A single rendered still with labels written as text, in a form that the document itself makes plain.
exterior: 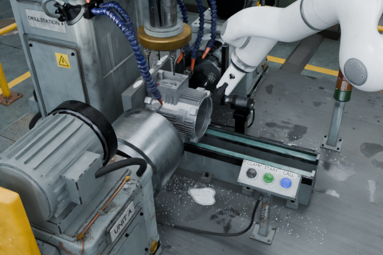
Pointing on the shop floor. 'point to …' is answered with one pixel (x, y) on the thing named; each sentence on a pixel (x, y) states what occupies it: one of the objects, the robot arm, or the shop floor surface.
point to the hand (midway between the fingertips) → (217, 94)
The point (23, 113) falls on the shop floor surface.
